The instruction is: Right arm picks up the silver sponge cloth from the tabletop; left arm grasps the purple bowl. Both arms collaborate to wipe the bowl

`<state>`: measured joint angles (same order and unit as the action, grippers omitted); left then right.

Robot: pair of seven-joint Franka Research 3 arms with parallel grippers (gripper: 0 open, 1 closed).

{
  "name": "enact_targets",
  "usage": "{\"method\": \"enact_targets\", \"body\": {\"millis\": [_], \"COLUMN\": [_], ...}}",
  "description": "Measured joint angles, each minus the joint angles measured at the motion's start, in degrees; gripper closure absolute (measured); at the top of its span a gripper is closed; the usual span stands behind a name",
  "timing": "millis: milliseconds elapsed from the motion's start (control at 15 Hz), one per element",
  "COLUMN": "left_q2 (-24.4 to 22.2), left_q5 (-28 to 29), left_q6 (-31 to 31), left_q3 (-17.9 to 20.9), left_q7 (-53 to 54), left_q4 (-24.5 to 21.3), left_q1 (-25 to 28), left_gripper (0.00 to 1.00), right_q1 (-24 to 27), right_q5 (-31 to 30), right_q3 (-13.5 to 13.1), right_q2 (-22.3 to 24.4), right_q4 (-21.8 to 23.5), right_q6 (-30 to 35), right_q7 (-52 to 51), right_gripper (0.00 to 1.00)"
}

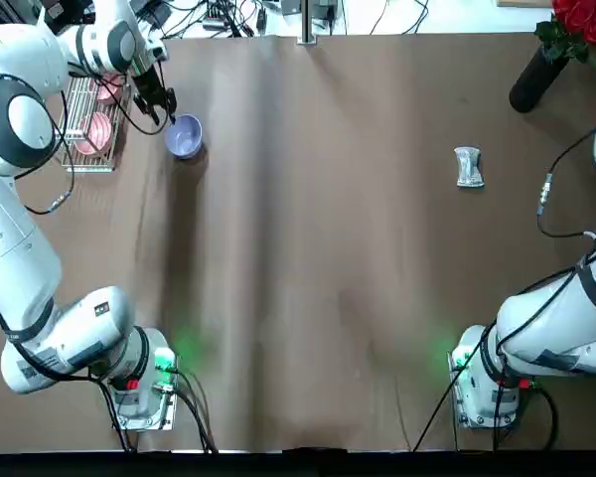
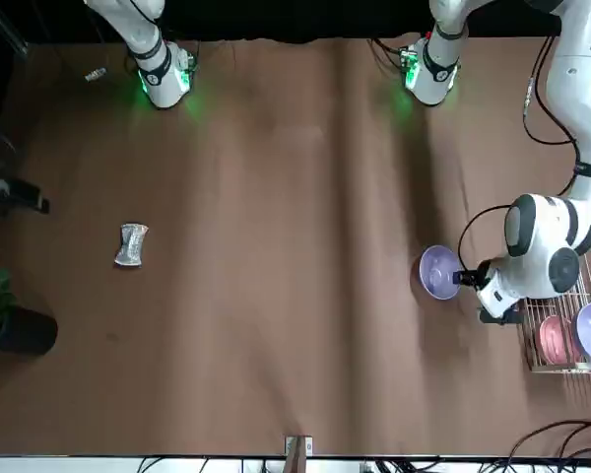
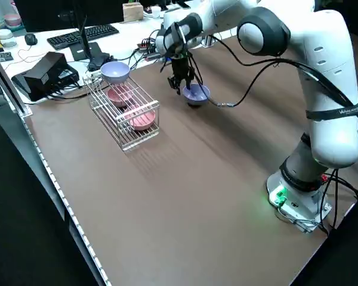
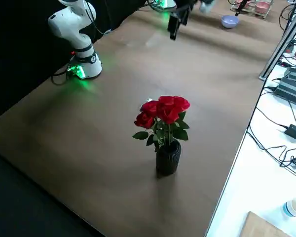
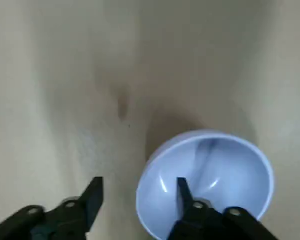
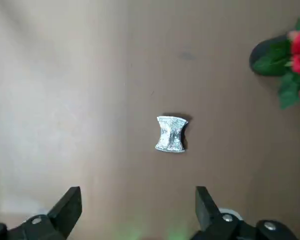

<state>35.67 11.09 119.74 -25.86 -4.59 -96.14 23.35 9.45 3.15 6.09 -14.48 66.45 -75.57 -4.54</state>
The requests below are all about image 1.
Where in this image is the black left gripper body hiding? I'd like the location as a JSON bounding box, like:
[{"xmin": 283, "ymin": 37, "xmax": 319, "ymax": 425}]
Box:
[{"xmin": 128, "ymin": 64, "xmax": 168, "ymax": 103}]

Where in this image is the light purple bowl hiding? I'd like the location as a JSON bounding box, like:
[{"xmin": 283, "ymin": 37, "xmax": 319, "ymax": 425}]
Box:
[{"xmin": 164, "ymin": 113, "xmax": 204, "ymax": 161}]

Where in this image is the pink bowl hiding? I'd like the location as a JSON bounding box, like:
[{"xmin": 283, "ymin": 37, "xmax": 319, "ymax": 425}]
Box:
[
  {"xmin": 74, "ymin": 111, "xmax": 113, "ymax": 156},
  {"xmin": 94, "ymin": 73, "xmax": 126, "ymax": 106}
]

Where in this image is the black power adapter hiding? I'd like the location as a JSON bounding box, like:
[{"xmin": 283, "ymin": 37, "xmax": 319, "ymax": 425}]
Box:
[{"xmin": 138, "ymin": 0, "xmax": 173, "ymax": 27}]

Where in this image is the dark power strip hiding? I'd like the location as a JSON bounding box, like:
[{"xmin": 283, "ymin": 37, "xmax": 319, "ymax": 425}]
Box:
[{"xmin": 202, "ymin": 2, "xmax": 244, "ymax": 32}]

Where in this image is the black device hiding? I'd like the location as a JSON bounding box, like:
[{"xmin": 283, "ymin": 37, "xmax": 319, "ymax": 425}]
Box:
[{"xmin": 42, "ymin": 0, "xmax": 96, "ymax": 34}]

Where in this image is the black ribbed vase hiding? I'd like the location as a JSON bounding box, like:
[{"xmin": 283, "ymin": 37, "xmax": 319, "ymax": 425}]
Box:
[{"xmin": 508, "ymin": 45, "xmax": 567, "ymax": 114}]

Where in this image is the white wire dish rack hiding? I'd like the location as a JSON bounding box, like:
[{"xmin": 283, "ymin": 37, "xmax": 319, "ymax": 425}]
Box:
[{"xmin": 58, "ymin": 72, "xmax": 133, "ymax": 174}]

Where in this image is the black arm cable with connector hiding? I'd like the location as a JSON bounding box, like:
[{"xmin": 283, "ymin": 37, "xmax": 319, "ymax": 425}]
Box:
[
  {"xmin": 23, "ymin": 69, "xmax": 170, "ymax": 216},
  {"xmin": 534, "ymin": 126, "xmax": 596, "ymax": 239}
]

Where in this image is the aluminium camera post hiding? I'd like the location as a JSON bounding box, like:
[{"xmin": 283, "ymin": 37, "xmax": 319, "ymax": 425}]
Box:
[{"xmin": 296, "ymin": 0, "xmax": 319, "ymax": 46}]

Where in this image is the thin black cable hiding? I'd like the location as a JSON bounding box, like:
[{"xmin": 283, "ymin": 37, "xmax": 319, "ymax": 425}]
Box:
[{"xmin": 376, "ymin": 0, "xmax": 431, "ymax": 36}]

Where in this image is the straight black base cable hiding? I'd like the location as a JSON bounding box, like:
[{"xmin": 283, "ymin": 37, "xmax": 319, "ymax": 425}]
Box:
[{"xmin": 412, "ymin": 322, "xmax": 498, "ymax": 452}]

